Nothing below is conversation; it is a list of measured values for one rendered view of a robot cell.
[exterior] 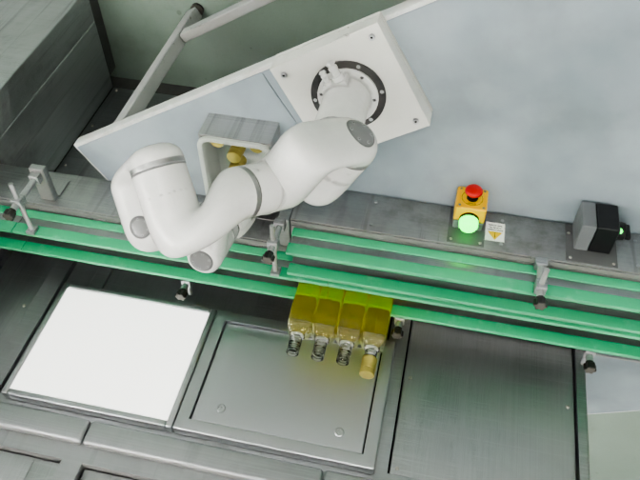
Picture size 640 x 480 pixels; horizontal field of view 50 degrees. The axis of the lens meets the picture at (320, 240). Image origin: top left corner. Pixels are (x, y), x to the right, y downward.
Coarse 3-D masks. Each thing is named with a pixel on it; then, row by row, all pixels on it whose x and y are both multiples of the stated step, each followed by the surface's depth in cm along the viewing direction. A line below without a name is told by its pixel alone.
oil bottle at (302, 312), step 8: (304, 288) 165; (312, 288) 165; (320, 288) 165; (296, 296) 163; (304, 296) 163; (312, 296) 163; (296, 304) 161; (304, 304) 161; (312, 304) 162; (296, 312) 160; (304, 312) 160; (312, 312) 160; (288, 320) 159; (296, 320) 158; (304, 320) 158; (312, 320) 160; (288, 328) 159; (296, 328) 158; (304, 328) 158; (304, 336) 159
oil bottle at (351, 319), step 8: (352, 296) 163; (360, 296) 163; (368, 296) 163; (344, 304) 161; (352, 304) 161; (360, 304) 161; (344, 312) 160; (352, 312) 160; (360, 312) 160; (344, 320) 158; (352, 320) 158; (360, 320) 158; (344, 328) 157; (352, 328) 157; (360, 328) 157; (336, 336) 158; (344, 336) 156; (352, 336) 156; (360, 336) 158; (352, 344) 157
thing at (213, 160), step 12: (204, 144) 157; (228, 144) 154; (240, 144) 153; (252, 144) 152; (204, 156) 159; (216, 156) 166; (252, 156) 165; (204, 168) 161; (216, 168) 168; (204, 180) 164
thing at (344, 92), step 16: (336, 80) 134; (352, 80) 136; (368, 80) 136; (320, 96) 141; (336, 96) 132; (352, 96) 132; (368, 96) 137; (320, 112) 130; (336, 112) 127; (352, 112) 129; (368, 112) 142
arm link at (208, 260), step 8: (232, 232) 148; (224, 240) 139; (232, 240) 148; (208, 248) 139; (216, 248) 139; (224, 248) 141; (192, 256) 141; (200, 256) 140; (208, 256) 140; (216, 256) 140; (224, 256) 143; (192, 264) 142; (200, 264) 141; (208, 264) 141; (216, 264) 141; (208, 272) 143
